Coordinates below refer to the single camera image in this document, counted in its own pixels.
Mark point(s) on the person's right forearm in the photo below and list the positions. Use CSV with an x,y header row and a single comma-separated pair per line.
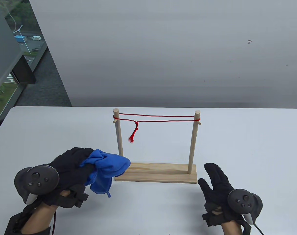
x,y
230,229

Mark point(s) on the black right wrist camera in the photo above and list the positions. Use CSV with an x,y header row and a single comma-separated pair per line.
x,y
209,219

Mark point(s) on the black left hand controller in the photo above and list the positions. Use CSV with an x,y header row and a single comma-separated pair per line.
x,y
40,180

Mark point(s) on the person's left hand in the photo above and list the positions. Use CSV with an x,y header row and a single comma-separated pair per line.
x,y
67,166

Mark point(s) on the person's right hand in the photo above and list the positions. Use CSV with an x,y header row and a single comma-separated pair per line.
x,y
217,183

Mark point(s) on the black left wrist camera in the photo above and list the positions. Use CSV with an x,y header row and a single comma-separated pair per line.
x,y
81,199

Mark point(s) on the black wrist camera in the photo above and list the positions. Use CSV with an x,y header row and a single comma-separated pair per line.
x,y
209,219
81,199

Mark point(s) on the blue towel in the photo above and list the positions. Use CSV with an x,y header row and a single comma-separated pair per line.
x,y
109,166

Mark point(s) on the wooden rack with posts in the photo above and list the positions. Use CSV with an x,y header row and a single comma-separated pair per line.
x,y
155,175

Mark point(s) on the black hand controller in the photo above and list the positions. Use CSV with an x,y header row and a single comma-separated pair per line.
x,y
241,199
40,180

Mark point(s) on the window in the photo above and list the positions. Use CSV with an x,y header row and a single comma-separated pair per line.
x,y
28,44

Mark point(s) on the black box on forearm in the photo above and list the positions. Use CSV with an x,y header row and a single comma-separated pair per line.
x,y
12,226

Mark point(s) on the black right hand controller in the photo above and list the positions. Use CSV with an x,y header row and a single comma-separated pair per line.
x,y
241,199

